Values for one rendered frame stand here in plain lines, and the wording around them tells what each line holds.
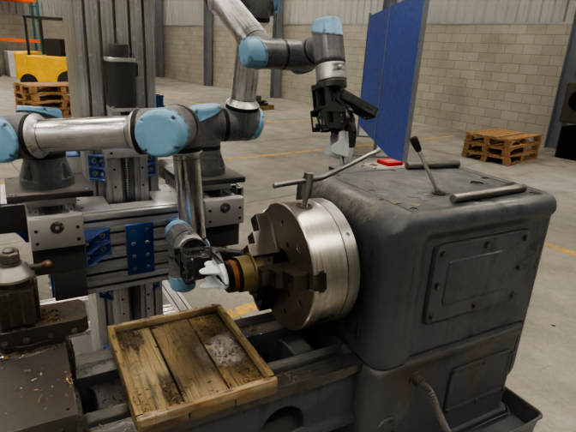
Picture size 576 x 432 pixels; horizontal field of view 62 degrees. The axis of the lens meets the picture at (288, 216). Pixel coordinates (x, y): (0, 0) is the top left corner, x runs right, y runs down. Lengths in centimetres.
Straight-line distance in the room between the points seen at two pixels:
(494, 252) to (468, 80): 1122
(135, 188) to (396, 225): 97
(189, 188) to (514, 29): 1100
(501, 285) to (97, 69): 138
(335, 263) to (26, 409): 65
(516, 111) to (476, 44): 186
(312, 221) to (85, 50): 98
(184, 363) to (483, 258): 77
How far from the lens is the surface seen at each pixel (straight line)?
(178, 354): 121
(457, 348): 138
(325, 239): 107
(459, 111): 1257
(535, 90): 1171
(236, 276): 109
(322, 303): 109
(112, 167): 167
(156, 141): 121
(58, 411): 97
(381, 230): 108
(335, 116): 117
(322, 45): 121
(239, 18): 135
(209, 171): 164
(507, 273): 141
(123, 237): 162
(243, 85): 165
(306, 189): 110
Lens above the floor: 158
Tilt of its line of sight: 19 degrees down
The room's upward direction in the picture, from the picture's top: 3 degrees clockwise
